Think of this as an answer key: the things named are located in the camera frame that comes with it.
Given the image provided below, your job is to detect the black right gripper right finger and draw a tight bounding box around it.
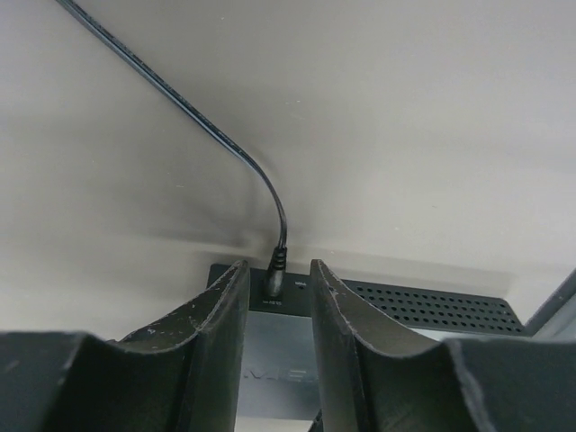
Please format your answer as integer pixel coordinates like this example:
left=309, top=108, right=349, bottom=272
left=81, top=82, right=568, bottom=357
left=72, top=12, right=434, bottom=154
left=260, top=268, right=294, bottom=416
left=310, top=259, right=575, bottom=431

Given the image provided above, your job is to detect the black power adapter cable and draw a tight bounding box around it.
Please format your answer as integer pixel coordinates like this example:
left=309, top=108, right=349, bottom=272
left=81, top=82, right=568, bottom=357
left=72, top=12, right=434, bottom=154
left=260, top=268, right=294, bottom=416
left=56, top=0, right=290, bottom=299

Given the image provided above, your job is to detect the aluminium frame rail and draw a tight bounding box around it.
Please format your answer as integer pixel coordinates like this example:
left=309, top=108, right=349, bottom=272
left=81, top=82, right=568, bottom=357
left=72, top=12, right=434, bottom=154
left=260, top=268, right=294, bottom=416
left=523, top=271, right=576, bottom=341

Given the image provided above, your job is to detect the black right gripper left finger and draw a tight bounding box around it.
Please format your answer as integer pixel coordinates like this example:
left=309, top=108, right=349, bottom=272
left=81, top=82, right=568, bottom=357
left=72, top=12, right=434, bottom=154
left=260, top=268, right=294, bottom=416
left=1, top=261, right=250, bottom=431

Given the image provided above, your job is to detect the dark grey network switch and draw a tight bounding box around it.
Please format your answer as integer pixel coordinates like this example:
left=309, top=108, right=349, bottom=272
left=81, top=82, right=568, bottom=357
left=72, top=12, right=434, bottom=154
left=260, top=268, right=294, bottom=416
left=204, top=263, right=527, bottom=418

